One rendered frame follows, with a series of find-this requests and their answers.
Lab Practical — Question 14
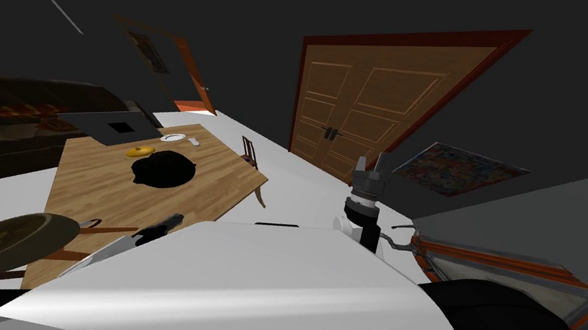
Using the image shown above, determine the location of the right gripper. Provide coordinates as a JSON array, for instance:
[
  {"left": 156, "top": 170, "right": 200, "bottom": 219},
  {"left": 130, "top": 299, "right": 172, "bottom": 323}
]
[{"left": 348, "top": 148, "right": 394, "bottom": 204}]

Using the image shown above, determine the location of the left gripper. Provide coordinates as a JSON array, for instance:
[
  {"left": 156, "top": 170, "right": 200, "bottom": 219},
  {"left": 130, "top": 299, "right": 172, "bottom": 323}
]
[{"left": 148, "top": 210, "right": 186, "bottom": 244}]

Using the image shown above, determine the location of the black bowl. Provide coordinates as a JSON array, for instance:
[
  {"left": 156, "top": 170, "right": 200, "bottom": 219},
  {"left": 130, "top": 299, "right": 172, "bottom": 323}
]
[{"left": 128, "top": 145, "right": 198, "bottom": 194}]

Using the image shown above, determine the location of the brown wooden double door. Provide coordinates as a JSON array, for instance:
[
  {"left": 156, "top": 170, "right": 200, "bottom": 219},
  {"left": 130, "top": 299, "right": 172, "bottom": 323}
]
[{"left": 284, "top": 0, "right": 534, "bottom": 207}]

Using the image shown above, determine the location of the yellow banana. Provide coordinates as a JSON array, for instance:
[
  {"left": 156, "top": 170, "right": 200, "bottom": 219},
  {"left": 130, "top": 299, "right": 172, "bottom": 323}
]
[{"left": 125, "top": 143, "right": 157, "bottom": 162}]

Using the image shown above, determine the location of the light wooden table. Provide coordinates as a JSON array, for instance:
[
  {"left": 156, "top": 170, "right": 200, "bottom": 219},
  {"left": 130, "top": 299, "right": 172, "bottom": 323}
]
[{"left": 20, "top": 102, "right": 275, "bottom": 321}]

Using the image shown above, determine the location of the white plate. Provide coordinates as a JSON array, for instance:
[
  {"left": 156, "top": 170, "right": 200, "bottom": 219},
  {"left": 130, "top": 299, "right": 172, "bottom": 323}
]
[{"left": 159, "top": 130, "right": 187, "bottom": 146}]

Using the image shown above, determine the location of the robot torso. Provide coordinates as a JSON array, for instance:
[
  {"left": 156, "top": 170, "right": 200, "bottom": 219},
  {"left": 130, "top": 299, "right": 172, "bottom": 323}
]
[{"left": 0, "top": 182, "right": 524, "bottom": 330}]

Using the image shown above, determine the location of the grey laptop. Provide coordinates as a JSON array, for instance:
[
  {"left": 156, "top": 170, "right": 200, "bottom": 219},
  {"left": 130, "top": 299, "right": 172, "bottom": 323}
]
[{"left": 52, "top": 100, "right": 167, "bottom": 155}]

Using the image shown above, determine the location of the orange open door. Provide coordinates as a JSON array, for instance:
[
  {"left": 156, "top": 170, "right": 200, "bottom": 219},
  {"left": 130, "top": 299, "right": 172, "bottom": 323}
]
[{"left": 163, "top": 34, "right": 228, "bottom": 118}]

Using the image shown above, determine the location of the dark framed picture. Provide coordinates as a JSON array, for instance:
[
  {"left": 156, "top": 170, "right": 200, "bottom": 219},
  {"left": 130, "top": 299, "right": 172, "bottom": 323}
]
[{"left": 122, "top": 29, "right": 176, "bottom": 77}]

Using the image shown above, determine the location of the dark brown sofa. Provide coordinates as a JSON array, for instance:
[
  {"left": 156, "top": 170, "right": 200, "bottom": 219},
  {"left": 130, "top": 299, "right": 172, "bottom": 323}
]
[{"left": 0, "top": 71, "right": 168, "bottom": 222}]

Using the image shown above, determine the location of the colourful wall painting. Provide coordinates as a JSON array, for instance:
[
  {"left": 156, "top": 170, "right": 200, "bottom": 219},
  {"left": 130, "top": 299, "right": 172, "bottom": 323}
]
[{"left": 389, "top": 135, "right": 534, "bottom": 209}]

